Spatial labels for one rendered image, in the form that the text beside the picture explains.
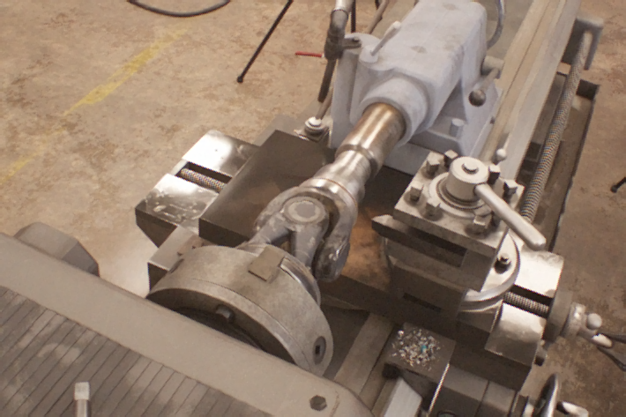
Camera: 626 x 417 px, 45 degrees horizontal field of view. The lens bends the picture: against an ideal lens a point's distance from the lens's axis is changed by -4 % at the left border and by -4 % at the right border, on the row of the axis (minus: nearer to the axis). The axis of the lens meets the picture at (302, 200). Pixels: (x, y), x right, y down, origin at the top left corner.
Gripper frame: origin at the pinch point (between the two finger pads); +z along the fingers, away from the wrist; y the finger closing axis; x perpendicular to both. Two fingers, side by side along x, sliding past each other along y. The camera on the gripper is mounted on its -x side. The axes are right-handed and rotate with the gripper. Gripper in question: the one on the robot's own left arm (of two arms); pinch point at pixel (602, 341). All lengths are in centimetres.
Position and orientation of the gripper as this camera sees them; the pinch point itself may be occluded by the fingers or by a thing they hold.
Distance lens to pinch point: 158.9
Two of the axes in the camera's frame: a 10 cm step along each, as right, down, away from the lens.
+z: -9.0, -3.4, 2.6
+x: 1.7, 2.8, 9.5
